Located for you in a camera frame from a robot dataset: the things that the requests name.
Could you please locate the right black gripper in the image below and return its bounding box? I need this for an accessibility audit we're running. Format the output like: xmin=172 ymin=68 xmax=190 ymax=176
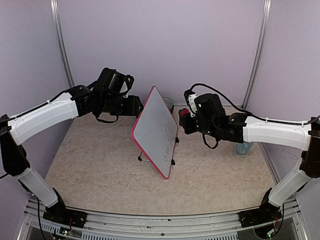
xmin=181 ymin=111 xmax=218 ymax=137

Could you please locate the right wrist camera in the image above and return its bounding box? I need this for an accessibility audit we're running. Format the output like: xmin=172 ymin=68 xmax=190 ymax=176
xmin=184 ymin=89 xmax=198 ymax=118

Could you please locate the pink framed whiteboard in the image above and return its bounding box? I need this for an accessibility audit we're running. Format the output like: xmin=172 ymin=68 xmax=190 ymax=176
xmin=131 ymin=85 xmax=178 ymax=180

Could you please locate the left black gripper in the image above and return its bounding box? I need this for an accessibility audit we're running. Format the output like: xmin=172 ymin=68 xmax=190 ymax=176
xmin=100 ymin=93 xmax=144 ymax=116

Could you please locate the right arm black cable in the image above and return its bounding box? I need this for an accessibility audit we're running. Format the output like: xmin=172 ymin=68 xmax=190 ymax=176
xmin=189 ymin=83 xmax=320 ymax=126

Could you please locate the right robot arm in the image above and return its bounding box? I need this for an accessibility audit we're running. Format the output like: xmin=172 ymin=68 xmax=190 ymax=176
xmin=179 ymin=90 xmax=320 ymax=222

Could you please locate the left aluminium frame post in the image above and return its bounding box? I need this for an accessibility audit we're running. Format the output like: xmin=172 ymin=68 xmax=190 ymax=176
xmin=50 ymin=0 xmax=75 ymax=88

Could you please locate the green ceramic bowl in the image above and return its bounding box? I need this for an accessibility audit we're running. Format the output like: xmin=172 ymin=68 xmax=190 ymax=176
xmin=163 ymin=97 xmax=174 ymax=112

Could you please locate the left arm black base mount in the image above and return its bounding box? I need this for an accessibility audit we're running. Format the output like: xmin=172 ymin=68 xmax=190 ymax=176
xmin=43 ymin=188 xmax=87 ymax=229

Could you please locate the red whiteboard eraser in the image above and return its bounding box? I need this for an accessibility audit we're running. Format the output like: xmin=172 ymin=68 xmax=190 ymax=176
xmin=179 ymin=108 xmax=190 ymax=116

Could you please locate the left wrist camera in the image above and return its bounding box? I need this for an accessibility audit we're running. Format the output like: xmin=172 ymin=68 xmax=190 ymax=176
xmin=119 ymin=74 xmax=135 ymax=98

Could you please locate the front aluminium rail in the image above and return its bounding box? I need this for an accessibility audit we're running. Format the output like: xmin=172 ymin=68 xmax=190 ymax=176
xmin=17 ymin=198 xmax=308 ymax=240

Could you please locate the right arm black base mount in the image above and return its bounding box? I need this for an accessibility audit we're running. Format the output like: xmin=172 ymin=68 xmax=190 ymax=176
xmin=238 ymin=188 xmax=283 ymax=228

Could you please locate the light blue mug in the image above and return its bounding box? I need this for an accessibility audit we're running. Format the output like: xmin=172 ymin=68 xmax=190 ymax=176
xmin=235 ymin=142 xmax=253 ymax=156

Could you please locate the right aluminium frame post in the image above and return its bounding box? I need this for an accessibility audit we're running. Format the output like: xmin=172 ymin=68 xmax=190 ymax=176
xmin=241 ymin=0 xmax=272 ymax=109

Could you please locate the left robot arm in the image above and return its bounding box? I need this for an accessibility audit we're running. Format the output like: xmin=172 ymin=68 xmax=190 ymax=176
xmin=0 ymin=67 xmax=143 ymax=223

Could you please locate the whiteboard wire stand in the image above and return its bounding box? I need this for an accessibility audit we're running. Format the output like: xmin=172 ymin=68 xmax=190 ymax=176
xmin=137 ymin=136 xmax=180 ymax=166

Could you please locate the aluminium frame post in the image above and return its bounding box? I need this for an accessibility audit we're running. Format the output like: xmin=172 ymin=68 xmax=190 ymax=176
xmin=241 ymin=0 xmax=272 ymax=109
xmin=50 ymin=0 xmax=75 ymax=88

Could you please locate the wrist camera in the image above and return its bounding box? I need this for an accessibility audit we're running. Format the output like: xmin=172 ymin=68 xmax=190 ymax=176
xmin=119 ymin=74 xmax=135 ymax=98
xmin=184 ymin=89 xmax=198 ymax=118

